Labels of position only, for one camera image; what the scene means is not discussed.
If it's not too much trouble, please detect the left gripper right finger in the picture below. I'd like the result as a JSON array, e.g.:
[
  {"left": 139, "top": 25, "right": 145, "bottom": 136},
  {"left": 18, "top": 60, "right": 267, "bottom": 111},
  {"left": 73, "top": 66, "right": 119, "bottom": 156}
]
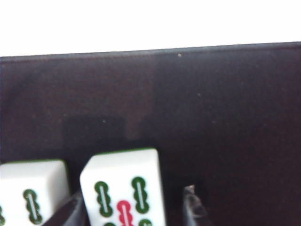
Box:
[{"left": 183, "top": 184, "right": 208, "bottom": 226}]

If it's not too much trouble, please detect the four bamboo mahjong tile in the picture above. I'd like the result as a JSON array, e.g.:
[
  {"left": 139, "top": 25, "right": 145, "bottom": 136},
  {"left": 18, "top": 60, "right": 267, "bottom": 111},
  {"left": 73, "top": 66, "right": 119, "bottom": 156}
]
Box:
[{"left": 0, "top": 159, "right": 70, "bottom": 226}]

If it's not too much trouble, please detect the black UGREEN mouse mat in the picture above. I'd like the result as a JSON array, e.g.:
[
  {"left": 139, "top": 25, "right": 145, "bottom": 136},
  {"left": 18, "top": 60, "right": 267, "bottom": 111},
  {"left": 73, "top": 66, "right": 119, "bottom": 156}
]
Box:
[{"left": 0, "top": 41, "right": 301, "bottom": 226}]

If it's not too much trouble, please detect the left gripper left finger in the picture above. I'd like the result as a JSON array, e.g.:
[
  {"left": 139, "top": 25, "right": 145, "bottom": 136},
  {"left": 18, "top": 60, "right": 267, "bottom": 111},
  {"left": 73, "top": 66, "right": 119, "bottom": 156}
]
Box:
[{"left": 41, "top": 191, "right": 91, "bottom": 226}]

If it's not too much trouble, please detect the five bamboo mahjong tile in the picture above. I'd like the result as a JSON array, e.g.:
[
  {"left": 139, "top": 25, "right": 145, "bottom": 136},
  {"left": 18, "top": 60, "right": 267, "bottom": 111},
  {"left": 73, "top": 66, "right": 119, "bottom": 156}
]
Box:
[{"left": 79, "top": 147, "right": 166, "bottom": 226}]

